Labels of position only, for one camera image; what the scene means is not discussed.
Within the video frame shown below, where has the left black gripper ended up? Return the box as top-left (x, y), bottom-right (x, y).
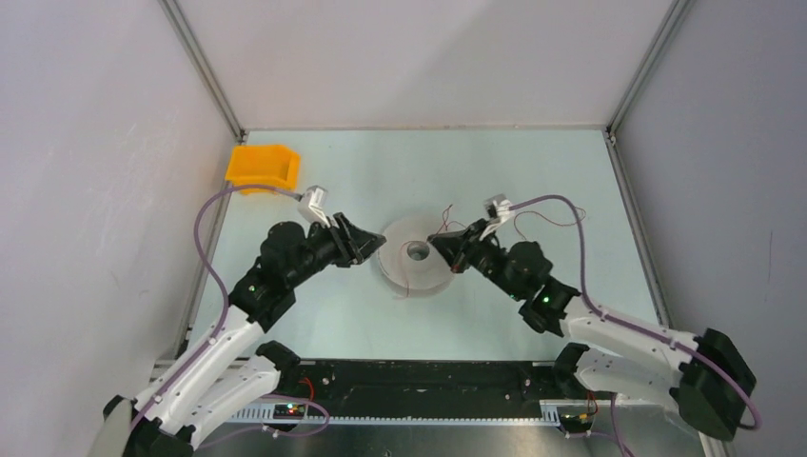
top-left (286, 212), bottom-right (385, 288)

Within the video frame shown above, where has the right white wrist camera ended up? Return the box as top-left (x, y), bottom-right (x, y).
top-left (480, 193), bottom-right (513, 241)

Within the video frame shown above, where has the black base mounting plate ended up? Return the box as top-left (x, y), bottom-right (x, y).
top-left (283, 360), bottom-right (566, 420)

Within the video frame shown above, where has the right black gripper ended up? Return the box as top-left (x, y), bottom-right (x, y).
top-left (428, 218), bottom-right (523, 301)

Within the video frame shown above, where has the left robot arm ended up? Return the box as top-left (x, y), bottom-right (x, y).
top-left (92, 213), bottom-right (386, 456)

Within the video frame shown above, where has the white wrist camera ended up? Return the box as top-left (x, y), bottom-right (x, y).
top-left (480, 193), bottom-right (513, 241)
top-left (298, 186), bottom-right (331, 228)

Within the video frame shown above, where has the purple camera cable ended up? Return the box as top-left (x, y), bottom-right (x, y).
top-left (128, 184), bottom-right (304, 430)
top-left (509, 194), bottom-right (762, 432)

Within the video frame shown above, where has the controller board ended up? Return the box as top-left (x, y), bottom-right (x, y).
top-left (558, 413), bottom-right (596, 439)
top-left (271, 403), bottom-right (306, 421)

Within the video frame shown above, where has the right controller board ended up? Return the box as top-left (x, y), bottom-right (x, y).
top-left (558, 413), bottom-right (596, 439)

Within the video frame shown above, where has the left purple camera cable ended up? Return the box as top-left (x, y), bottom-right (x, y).
top-left (128, 184), bottom-right (304, 430)

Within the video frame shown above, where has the white perforated cable spool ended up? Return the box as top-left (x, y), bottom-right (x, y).
top-left (377, 213), bottom-right (454, 299)

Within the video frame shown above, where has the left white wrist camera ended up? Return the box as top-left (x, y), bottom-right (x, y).
top-left (298, 186), bottom-right (331, 228)

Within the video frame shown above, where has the left controller board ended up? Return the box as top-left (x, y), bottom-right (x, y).
top-left (271, 403), bottom-right (306, 421)

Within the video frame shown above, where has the orange plastic bin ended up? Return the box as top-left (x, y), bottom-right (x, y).
top-left (225, 145), bottom-right (301, 191)

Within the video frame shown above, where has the aluminium frame rail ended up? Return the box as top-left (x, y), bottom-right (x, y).
top-left (207, 358), bottom-right (714, 427)

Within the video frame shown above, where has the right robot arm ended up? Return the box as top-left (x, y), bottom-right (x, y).
top-left (427, 220), bottom-right (757, 442)

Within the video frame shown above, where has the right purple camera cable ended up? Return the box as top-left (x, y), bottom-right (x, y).
top-left (509, 194), bottom-right (762, 432)

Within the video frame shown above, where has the thin red wire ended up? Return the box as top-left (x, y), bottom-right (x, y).
top-left (398, 204), bottom-right (587, 299)

